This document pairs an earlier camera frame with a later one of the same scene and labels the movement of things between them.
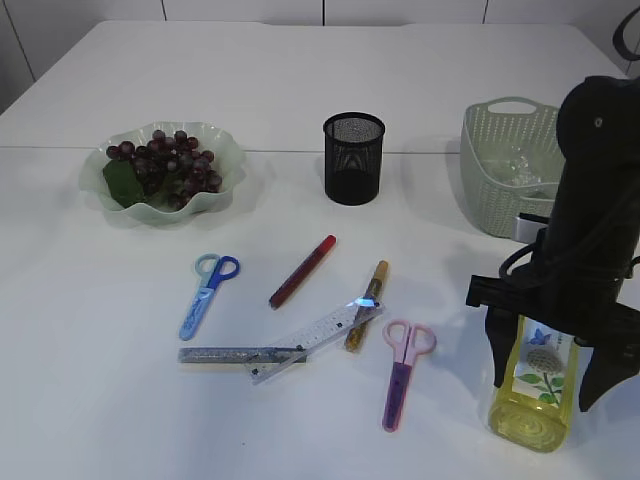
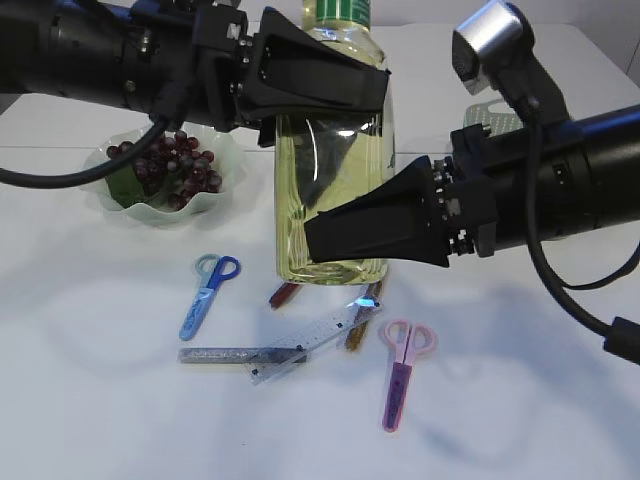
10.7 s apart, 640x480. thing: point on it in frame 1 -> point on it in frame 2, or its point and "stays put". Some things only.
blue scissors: [212, 269] stays put
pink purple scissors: [407, 340] stays put
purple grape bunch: [172, 169] stays put
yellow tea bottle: [533, 407] -> [318, 156]
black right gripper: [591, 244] -> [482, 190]
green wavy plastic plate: [230, 165] stays put
